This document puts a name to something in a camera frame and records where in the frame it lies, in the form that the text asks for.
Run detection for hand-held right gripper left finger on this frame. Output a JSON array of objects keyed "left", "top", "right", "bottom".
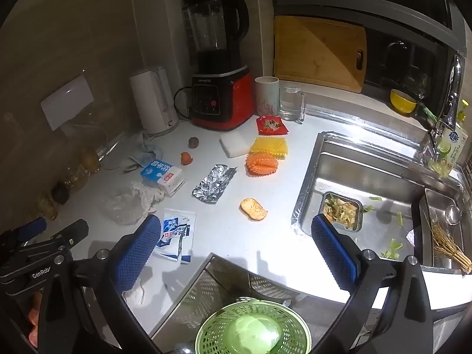
[{"left": 37, "top": 214, "right": 165, "bottom": 354}]

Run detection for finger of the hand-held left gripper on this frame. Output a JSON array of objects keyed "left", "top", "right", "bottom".
[
  {"left": 22, "top": 219, "right": 89, "bottom": 256},
  {"left": 0, "top": 217, "right": 48, "bottom": 247}
]

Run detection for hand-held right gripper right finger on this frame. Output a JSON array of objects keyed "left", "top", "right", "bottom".
[{"left": 312, "top": 214, "right": 436, "bottom": 354}]

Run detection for white tissue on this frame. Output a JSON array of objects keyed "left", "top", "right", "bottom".
[
  {"left": 123, "top": 279, "right": 149, "bottom": 305},
  {"left": 131, "top": 181, "right": 165, "bottom": 213}
]

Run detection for blue white wipe packet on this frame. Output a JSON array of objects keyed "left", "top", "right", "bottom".
[{"left": 155, "top": 208, "right": 197, "bottom": 265}]

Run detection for clear plastic bag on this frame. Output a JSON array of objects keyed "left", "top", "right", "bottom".
[{"left": 97, "top": 186, "right": 149, "bottom": 226}]

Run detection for blue white milk carton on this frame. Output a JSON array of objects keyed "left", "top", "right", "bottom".
[{"left": 140, "top": 158, "right": 186, "bottom": 197}]

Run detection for orange bread piece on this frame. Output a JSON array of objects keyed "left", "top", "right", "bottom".
[{"left": 240, "top": 198, "right": 268, "bottom": 222}]

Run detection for silver foil wrapper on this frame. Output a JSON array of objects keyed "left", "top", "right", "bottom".
[{"left": 192, "top": 165, "right": 238, "bottom": 204}]

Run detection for green perforated waste bin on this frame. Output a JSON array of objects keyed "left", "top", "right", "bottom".
[{"left": 195, "top": 300, "right": 312, "bottom": 354}]

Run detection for person's left hand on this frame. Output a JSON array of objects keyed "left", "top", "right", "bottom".
[{"left": 27, "top": 291, "right": 44, "bottom": 348}]

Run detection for yellow oil bottle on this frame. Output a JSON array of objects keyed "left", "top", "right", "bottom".
[
  {"left": 36, "top": 192, "right": 60, "bottom": 221},
  {"left": 79, "top": 147, "right": 103, "bottom": 174},
  {"left": 59, "top": 166, "right": 89, "bottom": 194}
]

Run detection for dark round jar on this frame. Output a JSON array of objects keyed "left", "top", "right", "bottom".
[{"left": 51, "top": 183, "right": 71, "bottom": 206}]

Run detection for metal tray with food scraps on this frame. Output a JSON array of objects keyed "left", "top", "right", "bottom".
[{"left": 319, "top": 192, "right": 364, "bottom": 232}]

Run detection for stainless steel sink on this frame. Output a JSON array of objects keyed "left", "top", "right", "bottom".
[{"left": 291, "top": 131, "right": 472, "bottom": 274}]

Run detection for clear glass container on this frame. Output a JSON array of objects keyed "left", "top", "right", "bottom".
[{"left": 62, "top": 117, "right": 123, "bottom": 171}]

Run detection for blue dish cloth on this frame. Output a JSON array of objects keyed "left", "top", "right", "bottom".
[{"left": 123, "top": 133, "right": 163, "bottom": 172}]

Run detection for steel sink drain basin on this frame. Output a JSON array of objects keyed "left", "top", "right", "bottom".
[{"left": 418, "top": 188, "right": 472, "bottom": 271}]

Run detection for bamboo pot brush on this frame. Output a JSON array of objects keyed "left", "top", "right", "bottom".
[{"left": 430, "top": 225, "right": 472, "bottom": 274}]

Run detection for steel ladle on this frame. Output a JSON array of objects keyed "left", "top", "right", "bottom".
[{"left": 444, "top": 204, "right": 463, "bottom": 226}]

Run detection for yellow dish scrubber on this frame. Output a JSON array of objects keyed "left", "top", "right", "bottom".
[{"left": 250, "top": 136, "right": 289, "bottom": 159}]

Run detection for red snack packet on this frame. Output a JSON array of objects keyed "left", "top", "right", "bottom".
[{"left": 256, "top": 115, "right": 289, "bottom": 136}]

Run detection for white sponge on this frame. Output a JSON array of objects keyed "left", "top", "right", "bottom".
[{"left": 220, "top": 130, "right": 252, "bottom": 158}]

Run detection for white electric kettle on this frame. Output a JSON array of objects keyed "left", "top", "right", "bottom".
[{"left": 129, "top": 65, "right": 180, "bottom": 137}]

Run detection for clear glass mug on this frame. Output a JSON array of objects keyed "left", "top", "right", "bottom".
[{"left": 278, "top": 83, "right": 307, "bottom": 122}]

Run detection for green white dish soap bottle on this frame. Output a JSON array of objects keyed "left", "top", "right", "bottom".
[{"left": 436, "top": 99, "right": 470, "bottom": 178}]

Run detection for yellow bowl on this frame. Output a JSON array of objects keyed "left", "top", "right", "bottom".
[{"left": 390, "top": 88, "right": 418, "bottom": 115}]

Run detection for white patterned cup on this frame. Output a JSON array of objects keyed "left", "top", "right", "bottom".
[{"left": 255, "top": 76, "right": 280, "bottom": 116}]

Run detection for red black rice cooker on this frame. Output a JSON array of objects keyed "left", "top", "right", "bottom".
[{"left": 183, "top": 0, "right": 258, "bottom": 132}]

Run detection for wine glass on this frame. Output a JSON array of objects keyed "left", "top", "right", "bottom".
[{"left": 406, "top": 71, "right": 433, "bottom": 108}]

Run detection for chrome faucet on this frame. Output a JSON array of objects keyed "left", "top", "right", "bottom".
[{"left": 427, "top": 55, "right": 464, "bottom": 156}]

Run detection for wooden cutting board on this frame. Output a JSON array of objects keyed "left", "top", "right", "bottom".
[{"left": 273, "top": 15, "right": 368, "bottom": 94}]

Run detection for dark kitchen window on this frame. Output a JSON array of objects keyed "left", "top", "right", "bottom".
[{"left": 272, "top": 0, "right": 470, "bottom": 119}]

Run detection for white wall panel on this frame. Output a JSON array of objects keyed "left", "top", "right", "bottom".
[{"left": 40, "top": 75, "right": 95, "bottom": 131}]

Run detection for black power cable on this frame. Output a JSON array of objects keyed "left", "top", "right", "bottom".
[{"left": 173, "top": 86, "right": 193, "bottom": 121}]

